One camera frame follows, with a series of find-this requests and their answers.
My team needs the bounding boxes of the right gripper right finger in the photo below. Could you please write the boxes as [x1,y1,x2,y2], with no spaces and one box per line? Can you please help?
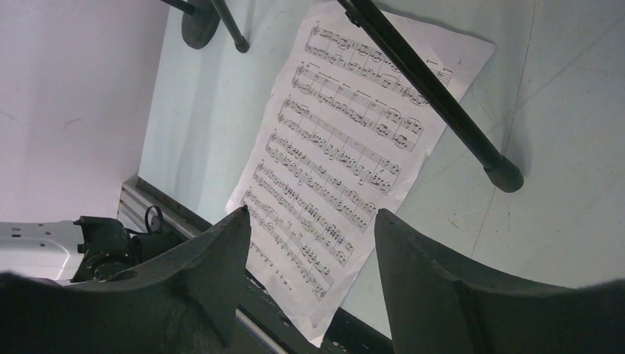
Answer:
[374,209,624,353]

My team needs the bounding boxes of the sheet music page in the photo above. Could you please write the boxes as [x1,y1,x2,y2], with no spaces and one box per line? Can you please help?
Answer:
[225,0,497,348]

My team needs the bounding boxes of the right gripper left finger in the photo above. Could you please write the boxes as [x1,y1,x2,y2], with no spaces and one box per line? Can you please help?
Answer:
[1,206,251,353]

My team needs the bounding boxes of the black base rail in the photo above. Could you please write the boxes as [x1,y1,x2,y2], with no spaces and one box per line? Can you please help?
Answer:
[118,176,394,353]

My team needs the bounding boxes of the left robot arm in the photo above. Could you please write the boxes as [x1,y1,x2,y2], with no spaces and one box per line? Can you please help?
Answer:
[1,206,183,284]

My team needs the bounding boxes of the black left microphone stand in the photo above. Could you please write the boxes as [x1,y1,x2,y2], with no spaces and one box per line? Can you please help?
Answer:
[161,0,220,49]

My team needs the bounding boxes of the black music stand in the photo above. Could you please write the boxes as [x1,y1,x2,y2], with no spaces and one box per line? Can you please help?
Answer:
[328,1,524,193]

